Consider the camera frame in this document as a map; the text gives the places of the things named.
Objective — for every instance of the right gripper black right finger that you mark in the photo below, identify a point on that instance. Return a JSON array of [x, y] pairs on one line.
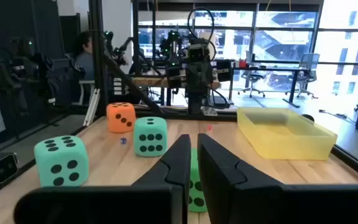
[[228, 186]]

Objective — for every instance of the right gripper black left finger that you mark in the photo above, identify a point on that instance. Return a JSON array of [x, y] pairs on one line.
[[176, 165]]

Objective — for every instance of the green foam die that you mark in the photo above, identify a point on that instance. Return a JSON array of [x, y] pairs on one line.
[[196, 165]]

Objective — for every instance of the teal foam die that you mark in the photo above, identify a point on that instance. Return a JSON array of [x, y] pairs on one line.
[[61, 165], [150, 137]]

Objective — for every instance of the orange foam die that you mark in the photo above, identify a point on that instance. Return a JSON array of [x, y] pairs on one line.
[[120, 119]]

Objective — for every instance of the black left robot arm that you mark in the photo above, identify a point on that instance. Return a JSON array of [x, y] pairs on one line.
[[194, 104]]

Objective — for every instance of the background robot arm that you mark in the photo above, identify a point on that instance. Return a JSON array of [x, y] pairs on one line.
[[171, 46], [117, 49]]

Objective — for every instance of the red cup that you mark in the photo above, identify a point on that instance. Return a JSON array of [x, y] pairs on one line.
[[243, 63]]

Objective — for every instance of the small pink translucent die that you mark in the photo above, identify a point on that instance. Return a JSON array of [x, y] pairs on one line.
[[209, 127]]

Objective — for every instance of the wooden background table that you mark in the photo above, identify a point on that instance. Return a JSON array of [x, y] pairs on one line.
[[148, 81]]

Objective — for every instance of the grey office chair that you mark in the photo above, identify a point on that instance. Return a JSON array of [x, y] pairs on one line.
[[308, 62], [253, 76]]

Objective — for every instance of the small blue translucent die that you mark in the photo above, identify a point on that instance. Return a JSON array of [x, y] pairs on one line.
[[123, 141]]

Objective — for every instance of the yellow translucent plastic bin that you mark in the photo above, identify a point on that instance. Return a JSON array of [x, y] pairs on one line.
[[291, 149]]

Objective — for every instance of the black office desk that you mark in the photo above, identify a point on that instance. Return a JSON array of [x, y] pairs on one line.
[[293, 87]]

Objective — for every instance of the silver aluminium extrusions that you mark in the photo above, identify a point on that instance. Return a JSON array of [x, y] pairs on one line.
[[91, 107]]

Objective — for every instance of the person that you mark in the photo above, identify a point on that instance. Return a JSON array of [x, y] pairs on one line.
[[84, 62]]

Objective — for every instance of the black partition panel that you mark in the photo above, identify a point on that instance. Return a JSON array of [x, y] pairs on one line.
[[42, 31]]

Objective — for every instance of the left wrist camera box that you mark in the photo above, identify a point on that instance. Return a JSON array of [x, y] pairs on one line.
[[196, 55]]

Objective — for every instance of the black table-level camera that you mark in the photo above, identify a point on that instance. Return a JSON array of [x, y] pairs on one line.
[[2, 168]]

